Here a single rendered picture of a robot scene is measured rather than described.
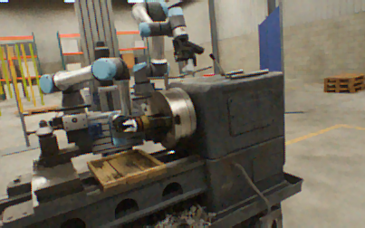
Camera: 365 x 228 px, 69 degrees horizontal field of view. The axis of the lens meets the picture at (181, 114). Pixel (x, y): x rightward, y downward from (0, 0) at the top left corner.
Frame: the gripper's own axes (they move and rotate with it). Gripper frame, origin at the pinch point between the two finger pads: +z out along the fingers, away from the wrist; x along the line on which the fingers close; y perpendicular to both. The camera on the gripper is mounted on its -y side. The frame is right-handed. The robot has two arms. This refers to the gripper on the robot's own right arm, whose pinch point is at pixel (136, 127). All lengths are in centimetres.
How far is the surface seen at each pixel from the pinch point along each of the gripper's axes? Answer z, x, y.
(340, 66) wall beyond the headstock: -492, -53, -1014
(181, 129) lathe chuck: 11.7, -3.2, -18.7
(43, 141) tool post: -6.3, 0.5, 41.1
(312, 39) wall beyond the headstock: -618, 64, -1014
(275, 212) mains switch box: 22, -64, -71
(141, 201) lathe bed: 12.5, -32.6, 6.3
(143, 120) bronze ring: 0.0, 2.3, -3.9
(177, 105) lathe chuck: 9.4, 8.8, -18.7
